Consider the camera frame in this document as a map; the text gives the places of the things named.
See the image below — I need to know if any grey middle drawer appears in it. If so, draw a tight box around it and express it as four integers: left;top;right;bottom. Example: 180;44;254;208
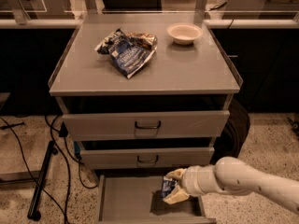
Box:
80;147;214;169

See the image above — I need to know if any black floor cable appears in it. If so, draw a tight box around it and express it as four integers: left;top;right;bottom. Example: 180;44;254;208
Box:
0;115;99;224

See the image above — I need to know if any blue rxbar blueberry bar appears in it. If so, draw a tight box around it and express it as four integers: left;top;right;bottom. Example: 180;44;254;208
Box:
161;176;178;199

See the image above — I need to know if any grey drawer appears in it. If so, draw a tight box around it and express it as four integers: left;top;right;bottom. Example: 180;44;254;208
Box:
95;175;217;224
63;111;230;141
80;147;214;169

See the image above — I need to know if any grey top drawer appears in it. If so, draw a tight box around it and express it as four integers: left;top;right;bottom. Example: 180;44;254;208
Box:
63;111;230;141

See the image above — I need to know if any grey drawer cabinet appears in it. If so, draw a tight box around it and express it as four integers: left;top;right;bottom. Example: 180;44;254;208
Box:
47;12;244;224

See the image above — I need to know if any black bin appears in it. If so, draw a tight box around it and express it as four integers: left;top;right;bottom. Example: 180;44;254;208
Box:
102;0;162;11

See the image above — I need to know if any white bowl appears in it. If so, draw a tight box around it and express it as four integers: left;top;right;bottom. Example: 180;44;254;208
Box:
166;22;203;45

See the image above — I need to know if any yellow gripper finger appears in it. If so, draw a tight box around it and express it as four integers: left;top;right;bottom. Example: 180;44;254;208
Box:
163;187;189;204
166;168;186;180

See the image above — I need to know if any blue crumpled chip bag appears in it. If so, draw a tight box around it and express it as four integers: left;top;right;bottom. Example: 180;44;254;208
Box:
94;29;158;79

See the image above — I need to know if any grey bottom drawer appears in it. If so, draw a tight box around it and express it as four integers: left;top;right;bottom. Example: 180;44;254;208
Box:
95;175;217;224

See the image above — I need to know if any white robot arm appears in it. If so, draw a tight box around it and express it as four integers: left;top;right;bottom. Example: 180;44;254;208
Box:
163;157;299;215

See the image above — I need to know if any black backpack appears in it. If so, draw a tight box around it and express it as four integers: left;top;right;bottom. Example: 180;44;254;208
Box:
210;99;250;164

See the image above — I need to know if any black stand leg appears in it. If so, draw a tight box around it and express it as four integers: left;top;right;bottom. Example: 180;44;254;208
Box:
27;141;54;221

